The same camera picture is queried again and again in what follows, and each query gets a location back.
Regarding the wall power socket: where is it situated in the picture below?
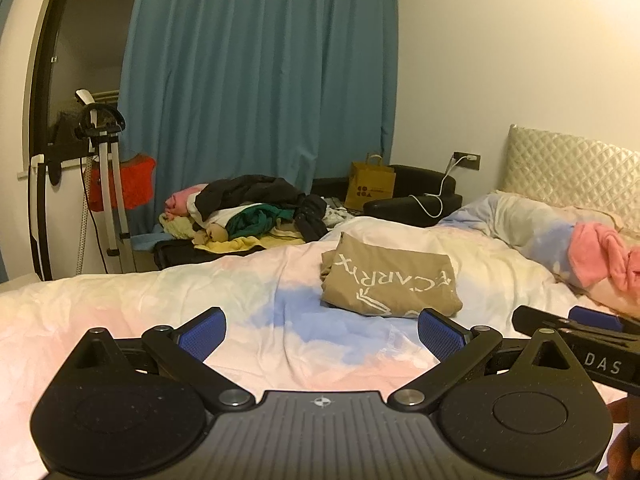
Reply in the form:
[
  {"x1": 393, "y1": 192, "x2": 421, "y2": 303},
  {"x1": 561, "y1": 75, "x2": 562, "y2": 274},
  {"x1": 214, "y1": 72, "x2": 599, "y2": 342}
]
[{"x1": 452, "y1": 152, "x2": 480, "y2": 171}]

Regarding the pastel tie-dye duvet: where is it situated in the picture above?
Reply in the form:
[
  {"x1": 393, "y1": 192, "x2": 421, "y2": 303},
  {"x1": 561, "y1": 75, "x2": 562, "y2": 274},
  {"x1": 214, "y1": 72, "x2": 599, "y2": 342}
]
[{"x1": 0, "y1": 214, "x2": 640, "y2": 480}]

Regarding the pile of mixed clothes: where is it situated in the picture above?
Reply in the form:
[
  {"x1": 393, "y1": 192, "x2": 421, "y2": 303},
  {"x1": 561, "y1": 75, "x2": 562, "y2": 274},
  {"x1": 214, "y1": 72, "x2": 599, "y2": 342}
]
[{"x1": 154, "y1": 176, "x2": 354, "y2": 260}]

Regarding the large teal curtain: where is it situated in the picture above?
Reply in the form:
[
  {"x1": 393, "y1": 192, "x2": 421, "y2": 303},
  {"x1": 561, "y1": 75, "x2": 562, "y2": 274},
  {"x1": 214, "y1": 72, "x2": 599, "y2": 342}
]
[{"x1": 118, "y1": 0, "x2": 398, "y2": 234}]

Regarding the quilted beige headboard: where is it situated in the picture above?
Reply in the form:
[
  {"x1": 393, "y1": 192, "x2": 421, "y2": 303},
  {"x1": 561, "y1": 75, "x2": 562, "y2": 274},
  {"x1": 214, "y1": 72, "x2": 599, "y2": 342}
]
[{"x1": 499, "y1": 125, "x2": 639, "y2": 232}]

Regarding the person's right hand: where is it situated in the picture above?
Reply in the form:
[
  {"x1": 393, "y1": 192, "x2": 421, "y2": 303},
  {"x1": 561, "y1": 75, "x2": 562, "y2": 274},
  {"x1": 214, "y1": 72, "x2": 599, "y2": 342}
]
[{"x1": 606, "y1": 399, "x2": 640, "y2": 480}]

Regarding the red bag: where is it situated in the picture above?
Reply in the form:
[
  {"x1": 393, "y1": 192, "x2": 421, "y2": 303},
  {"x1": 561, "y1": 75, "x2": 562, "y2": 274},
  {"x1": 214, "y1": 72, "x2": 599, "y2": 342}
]
[{"x1": 88, "y1": 154, "x2": 156, "y2": 212}]

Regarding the pink cloth on pillow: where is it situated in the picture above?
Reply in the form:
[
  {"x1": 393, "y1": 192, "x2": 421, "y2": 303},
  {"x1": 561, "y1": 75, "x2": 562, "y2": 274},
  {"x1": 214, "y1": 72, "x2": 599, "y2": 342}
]
[{"x1": 567, "y1": 222, "x2": 639, "y2": 296}]

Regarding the brown paper bag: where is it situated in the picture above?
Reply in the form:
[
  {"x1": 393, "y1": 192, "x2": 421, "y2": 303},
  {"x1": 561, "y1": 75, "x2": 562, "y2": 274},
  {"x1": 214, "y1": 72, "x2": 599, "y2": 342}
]
[{"x1": 344, "y1": 154, "x2": 396, "y2": 211}]

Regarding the garment steamer stand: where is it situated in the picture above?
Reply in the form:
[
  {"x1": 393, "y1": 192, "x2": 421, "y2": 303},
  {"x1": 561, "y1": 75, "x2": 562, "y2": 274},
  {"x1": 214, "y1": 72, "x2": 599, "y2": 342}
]
[{"x1": 75, "y1": 88, "x2": 136, "y2": 273}]

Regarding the black armchair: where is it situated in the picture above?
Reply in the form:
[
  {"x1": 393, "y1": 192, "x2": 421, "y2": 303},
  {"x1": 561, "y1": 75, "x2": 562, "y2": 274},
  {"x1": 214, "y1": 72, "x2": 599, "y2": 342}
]
[{"x1": 311, "y1": 165, "x2": 462, "y2": 228}]

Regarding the dark window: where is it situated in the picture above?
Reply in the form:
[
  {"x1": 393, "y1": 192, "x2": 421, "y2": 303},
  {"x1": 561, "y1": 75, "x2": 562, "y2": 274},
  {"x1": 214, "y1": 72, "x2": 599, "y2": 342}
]
[{"x1": 27, "y1": 0, "x2": 134, "y2": 156}]

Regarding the white charging cable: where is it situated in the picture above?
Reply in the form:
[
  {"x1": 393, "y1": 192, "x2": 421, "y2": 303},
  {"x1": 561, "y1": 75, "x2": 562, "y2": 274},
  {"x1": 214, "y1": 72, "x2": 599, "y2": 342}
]
[{"x1": 408, "y1": 154, "x2": 478, "y2": 220}]

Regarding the khaki tan garment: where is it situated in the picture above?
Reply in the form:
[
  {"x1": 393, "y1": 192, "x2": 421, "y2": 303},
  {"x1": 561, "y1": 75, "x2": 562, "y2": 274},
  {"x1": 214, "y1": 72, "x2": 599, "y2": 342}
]
[{"x1": 320, "y1": 233, "x2": 462, "y2": 318}]

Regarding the white pillow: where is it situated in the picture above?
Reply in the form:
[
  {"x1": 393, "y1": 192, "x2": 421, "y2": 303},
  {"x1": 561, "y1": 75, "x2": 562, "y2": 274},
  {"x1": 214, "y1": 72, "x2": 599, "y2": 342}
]
[{"x1": 439, "y1": 191, "x2": 639, "y2": 318}]

